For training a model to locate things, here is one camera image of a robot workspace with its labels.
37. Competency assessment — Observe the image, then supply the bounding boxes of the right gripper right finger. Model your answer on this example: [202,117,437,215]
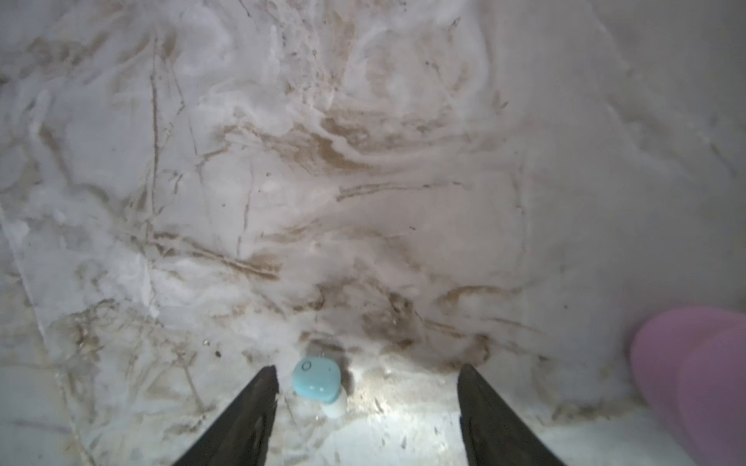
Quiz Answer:
[457,364,563,466]

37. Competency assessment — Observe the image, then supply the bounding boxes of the pink earbud case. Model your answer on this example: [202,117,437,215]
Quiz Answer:
[629,307,745,465]

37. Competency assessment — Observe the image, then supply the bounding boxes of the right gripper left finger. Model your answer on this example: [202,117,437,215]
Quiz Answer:
[175,365,279,466]

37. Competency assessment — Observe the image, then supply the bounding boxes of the pale blue earbud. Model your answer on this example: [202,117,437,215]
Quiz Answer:
[291,357,348,419]

